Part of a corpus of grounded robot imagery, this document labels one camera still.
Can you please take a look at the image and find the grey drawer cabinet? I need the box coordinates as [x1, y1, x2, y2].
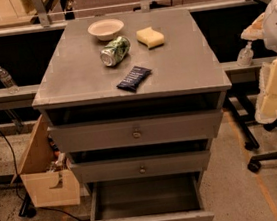
[21, 1, 243, 193]

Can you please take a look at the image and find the grey middle drawer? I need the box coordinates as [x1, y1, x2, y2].
[71, 150, 211, 184]

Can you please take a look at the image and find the yellow sponge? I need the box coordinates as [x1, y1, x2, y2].
[136, 27, 164, 49]

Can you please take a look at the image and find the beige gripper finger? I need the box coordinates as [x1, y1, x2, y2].
[241, 13, 265, 41]
[255, 57, 277, 124]

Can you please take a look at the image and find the dark blue snack packet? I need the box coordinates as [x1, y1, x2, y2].
[116, 66, 152, 93]

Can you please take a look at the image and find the green soda can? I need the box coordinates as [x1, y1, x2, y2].
[100, 36, 131, 67]

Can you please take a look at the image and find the black floor cable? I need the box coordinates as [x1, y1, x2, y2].
[0, 89, 91, 221]

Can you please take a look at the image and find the grey top drawer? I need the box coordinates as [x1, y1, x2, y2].
[48, 110, 223, 153]

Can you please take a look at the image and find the clear water bottle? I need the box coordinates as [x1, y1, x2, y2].
[0, 66, 19, 94]

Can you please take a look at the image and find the white bowl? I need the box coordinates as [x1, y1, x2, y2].
[87, 19, 124, 41]

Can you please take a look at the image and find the grey open bottom drawer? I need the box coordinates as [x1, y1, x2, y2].
[90, 173, 214, 221]

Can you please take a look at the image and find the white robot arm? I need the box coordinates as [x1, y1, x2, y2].
[241, 0, 277, 124]

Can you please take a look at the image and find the wooden box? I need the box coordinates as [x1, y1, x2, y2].
[17, 116, 81, 208]

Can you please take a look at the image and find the grey metal rail beam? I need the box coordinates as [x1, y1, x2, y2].
[0, 85, 39, 110]

